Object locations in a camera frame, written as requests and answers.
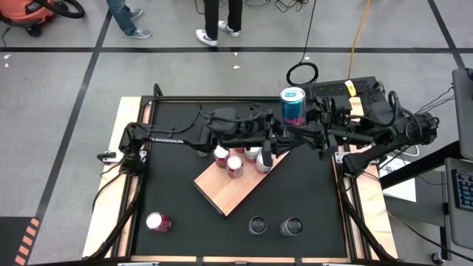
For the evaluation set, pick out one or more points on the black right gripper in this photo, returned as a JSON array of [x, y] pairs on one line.
[[329, 118]]

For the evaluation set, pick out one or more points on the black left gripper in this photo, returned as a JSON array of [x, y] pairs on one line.
[[269, 133]]

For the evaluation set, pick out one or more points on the slim can teal logo lid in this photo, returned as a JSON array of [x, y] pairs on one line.
[[293, 107]]

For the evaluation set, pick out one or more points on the red Coca-Cola can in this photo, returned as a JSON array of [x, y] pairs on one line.
[[234, 162]]

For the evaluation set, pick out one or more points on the dark red black can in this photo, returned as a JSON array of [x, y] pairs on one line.
[[221, 153]]

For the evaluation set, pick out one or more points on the crimson can silver lid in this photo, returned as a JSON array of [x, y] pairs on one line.
[[154, 221]]

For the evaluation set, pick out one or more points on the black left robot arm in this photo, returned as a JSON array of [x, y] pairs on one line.
[[184, 136]]

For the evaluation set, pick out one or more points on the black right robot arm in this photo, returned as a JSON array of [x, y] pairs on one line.
[[388, 129]]

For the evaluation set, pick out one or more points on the black perforated computer case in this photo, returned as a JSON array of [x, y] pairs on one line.
[[332, 86]]

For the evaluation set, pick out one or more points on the white paper sheet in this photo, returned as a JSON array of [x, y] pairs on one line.
[[403, 190]]

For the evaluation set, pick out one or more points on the black stand beam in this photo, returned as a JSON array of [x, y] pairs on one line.
[[421, 166]]

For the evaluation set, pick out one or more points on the black edge clamp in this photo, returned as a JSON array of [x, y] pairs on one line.
[[199, 260], [298, 260]]

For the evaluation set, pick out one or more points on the silver metal bar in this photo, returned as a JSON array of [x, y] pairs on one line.
[[336, 264], [138, 264]]

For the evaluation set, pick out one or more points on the grey monitor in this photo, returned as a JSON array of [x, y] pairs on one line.
[[465, 111]]

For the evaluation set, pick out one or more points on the grey console blue keys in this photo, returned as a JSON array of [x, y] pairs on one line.
[[465, 188]]

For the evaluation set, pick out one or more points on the black caster wheel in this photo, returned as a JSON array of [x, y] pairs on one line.
[[437, 257]]

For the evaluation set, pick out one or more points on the black mat orange stripes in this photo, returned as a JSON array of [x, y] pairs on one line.
[[11, 240]]

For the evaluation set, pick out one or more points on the orange shop vacuum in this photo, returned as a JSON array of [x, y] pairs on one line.
[[22, 11]]

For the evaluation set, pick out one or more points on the silver metal bracket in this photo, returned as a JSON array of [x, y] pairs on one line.
[[340, 155], [109, 157]]

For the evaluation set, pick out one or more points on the black aluminium table frame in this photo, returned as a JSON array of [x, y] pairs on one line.
[[221, 98]]

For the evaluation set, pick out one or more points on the grey stand base plate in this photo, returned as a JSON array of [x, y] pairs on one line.
[[425, 199]]

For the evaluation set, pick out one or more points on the black frame bracket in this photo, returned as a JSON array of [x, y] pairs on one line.
[[154, 91]]

